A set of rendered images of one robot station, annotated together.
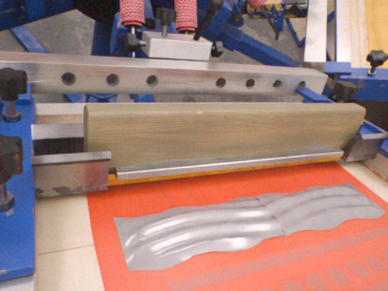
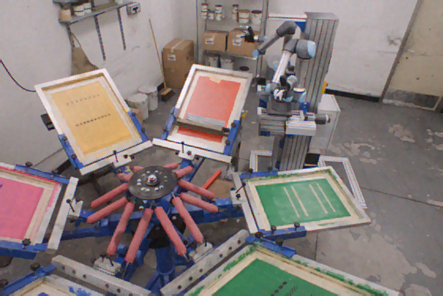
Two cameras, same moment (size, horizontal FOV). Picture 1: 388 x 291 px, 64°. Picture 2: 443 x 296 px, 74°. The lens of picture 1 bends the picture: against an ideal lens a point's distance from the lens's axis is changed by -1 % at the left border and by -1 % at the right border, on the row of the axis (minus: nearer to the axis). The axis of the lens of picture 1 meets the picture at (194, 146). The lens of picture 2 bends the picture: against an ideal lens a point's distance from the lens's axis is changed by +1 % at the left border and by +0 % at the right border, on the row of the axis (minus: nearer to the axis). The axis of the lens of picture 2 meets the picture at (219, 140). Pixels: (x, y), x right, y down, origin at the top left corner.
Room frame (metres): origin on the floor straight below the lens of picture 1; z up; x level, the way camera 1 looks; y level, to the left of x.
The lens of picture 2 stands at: (0.94, 1.89, 2.60)
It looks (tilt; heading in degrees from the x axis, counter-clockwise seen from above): 36 degrees down; 246
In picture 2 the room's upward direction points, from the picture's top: 2 degrees clockwise
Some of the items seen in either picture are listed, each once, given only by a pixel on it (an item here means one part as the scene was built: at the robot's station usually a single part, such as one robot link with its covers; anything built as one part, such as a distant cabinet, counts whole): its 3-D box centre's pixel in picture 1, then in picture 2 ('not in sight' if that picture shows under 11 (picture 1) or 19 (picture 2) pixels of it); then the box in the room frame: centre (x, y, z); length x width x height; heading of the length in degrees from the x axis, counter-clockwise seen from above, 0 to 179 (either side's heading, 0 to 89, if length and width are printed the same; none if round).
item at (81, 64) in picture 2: not in sight; (84, 74); (1.15, -1.98, 1.06); 0.53 x 0.07 x 1.05; 48
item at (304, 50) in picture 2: not in sight; (301, 73); (-0.59, 0.04, 1.63); 0.15 x 0.12 x 0.55; 127
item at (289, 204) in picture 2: not in sight; (283, 193); (-0.09, 0.71, 1.05); 1.08 x 0.61 x 0.23; 168
